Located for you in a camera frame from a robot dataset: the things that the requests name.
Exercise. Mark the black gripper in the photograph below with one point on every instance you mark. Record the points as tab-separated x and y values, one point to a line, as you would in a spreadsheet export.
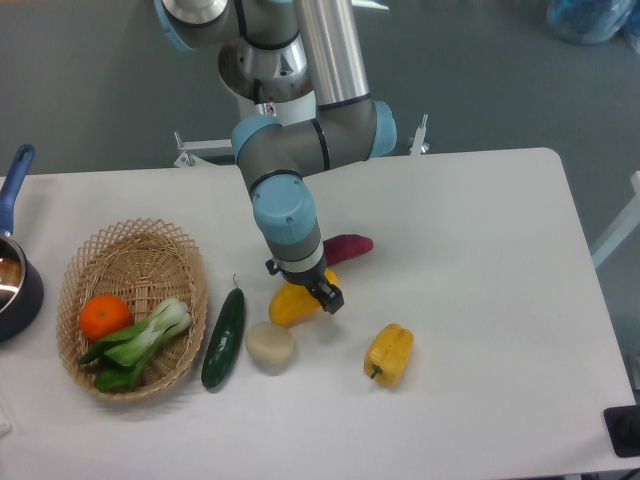
321	281

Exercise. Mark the yellow mango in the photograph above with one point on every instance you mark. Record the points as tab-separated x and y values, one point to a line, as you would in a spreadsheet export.
290	304

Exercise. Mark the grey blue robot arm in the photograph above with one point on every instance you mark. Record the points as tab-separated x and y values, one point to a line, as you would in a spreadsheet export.
299	64

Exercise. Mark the purple sweet potato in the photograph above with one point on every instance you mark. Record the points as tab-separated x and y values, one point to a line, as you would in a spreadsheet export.
344	247

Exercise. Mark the beige round potato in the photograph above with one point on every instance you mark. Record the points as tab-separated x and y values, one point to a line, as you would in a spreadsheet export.
269	344

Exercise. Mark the yellow bell pepper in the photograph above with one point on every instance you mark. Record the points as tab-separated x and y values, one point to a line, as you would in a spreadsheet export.
388	355

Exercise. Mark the green cucumber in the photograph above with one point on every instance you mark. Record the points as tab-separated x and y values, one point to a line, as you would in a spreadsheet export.
225	341

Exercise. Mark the woven wicker basket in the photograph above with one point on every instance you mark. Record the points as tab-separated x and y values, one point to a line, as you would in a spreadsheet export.
143	262

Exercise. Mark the green bok choy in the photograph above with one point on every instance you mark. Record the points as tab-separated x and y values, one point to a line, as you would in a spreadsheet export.
127	351

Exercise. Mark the orange tangerine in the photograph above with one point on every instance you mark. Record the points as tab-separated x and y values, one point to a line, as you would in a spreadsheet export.
103	315

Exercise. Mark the black device at edge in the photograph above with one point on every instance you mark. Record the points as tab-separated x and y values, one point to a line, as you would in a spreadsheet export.
622	424

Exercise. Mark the blue plastic bag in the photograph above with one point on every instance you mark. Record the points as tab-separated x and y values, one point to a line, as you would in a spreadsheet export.
590	23

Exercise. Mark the blue handled saucepan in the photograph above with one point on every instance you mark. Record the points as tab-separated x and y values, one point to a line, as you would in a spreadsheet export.
22	290

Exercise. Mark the white frame at right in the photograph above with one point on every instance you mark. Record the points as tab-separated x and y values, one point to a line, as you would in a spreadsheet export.
618	229

